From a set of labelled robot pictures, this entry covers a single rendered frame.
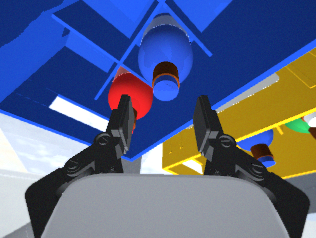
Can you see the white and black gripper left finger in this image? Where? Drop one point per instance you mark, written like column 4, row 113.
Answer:
column 99, row 158

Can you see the green bottle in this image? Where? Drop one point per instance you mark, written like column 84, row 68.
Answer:
column 300, row 126

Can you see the red bottle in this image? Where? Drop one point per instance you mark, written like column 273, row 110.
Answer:
column 127, row 83

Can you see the blue crate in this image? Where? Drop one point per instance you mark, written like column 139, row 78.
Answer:
column 236, row 44

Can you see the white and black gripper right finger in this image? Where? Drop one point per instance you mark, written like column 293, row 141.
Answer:
column 224, row 158

